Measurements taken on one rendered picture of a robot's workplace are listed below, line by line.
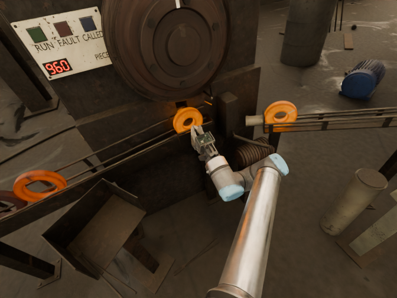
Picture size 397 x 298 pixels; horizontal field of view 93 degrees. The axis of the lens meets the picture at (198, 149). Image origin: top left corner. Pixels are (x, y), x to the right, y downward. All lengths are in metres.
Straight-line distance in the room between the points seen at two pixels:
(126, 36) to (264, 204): 0.65
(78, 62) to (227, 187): 0.72
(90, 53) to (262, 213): 0.80
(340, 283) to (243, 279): 1.04
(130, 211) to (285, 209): 1.06
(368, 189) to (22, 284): 2.02
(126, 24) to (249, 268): 0.72
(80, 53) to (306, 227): 1.53
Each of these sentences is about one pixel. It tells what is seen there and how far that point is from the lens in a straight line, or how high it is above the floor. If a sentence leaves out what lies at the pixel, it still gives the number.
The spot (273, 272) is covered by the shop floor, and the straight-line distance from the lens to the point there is 1.36.
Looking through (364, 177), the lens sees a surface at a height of 0.52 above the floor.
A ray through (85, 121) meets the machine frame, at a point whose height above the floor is 0.87.
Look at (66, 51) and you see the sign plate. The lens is 0.89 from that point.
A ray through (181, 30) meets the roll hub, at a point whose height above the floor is 1.16.
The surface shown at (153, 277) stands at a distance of 1.39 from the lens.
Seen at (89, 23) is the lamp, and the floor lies 1.20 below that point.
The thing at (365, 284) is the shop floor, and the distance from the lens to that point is 1.51.
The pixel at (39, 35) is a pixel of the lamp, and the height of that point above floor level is 1.20.
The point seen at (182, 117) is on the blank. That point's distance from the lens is 0.93.
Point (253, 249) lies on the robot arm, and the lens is 0.49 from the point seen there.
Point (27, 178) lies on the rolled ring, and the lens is 1.05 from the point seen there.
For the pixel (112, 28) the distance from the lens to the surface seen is 0.74.
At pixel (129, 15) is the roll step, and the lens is 0.71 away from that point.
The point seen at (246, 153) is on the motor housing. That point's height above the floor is 0.52.
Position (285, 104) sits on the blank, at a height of 0.78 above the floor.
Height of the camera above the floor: 1.30
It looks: 44 degrees down
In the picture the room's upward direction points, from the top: 9 degrees counter-clockwise
